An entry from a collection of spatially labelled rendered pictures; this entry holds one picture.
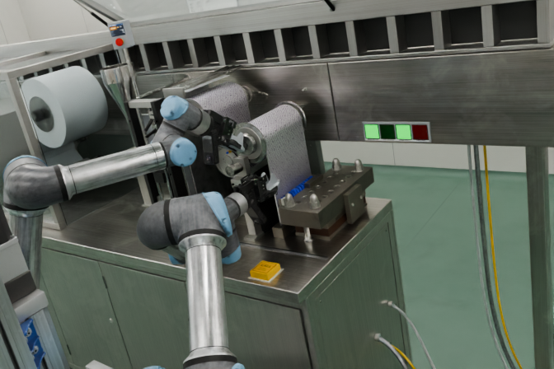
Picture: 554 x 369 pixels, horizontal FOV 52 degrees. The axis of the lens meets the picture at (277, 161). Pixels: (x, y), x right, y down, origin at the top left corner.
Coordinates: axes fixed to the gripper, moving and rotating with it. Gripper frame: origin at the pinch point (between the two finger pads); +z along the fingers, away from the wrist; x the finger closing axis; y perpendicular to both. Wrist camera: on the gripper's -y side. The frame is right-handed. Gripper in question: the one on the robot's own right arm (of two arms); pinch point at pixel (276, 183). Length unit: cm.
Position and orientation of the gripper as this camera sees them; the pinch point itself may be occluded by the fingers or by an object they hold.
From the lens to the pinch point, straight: 198.1
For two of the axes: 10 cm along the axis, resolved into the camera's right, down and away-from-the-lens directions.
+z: 5.6, -3.7, 7.4
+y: -1.8, -9.3, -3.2
